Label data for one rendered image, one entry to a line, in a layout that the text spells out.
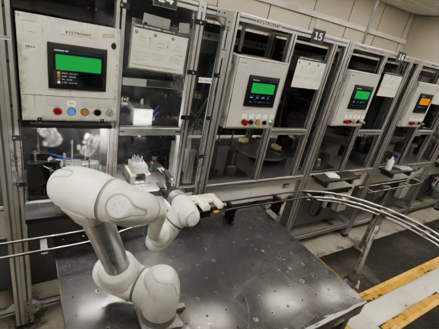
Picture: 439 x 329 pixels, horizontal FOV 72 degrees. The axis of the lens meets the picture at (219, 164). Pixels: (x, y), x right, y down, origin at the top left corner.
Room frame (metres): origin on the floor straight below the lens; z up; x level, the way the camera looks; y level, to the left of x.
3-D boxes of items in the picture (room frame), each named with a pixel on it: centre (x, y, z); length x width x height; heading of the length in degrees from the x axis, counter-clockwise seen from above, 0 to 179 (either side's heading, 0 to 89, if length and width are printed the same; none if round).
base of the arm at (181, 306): (0.99, 0.12, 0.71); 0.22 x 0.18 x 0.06; 125
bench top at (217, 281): (1.36, -0.07, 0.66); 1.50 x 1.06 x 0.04; 125
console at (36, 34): (1.50, 0.83, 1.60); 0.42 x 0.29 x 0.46; 125
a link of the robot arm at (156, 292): (0.98, 0.14, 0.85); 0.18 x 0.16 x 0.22; 78
